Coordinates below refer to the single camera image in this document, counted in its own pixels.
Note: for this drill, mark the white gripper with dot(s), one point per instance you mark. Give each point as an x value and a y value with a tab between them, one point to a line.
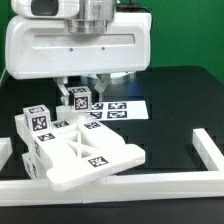
61	38

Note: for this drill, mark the white tagged cube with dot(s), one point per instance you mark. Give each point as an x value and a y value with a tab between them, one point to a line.
80	98
37	118

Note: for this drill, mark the white chair back frame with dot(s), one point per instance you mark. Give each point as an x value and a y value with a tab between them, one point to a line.
78	149

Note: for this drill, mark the white chair seat block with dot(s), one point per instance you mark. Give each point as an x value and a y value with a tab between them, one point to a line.
33	149

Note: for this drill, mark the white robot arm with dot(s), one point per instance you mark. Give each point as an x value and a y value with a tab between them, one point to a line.
62	38

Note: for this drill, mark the white block at left edge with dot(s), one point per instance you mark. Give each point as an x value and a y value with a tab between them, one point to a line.
5	151

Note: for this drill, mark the white L-shaped fence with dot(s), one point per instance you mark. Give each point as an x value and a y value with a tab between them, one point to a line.
207	183

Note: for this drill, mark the white marker base plate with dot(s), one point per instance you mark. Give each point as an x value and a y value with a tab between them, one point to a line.
121	110

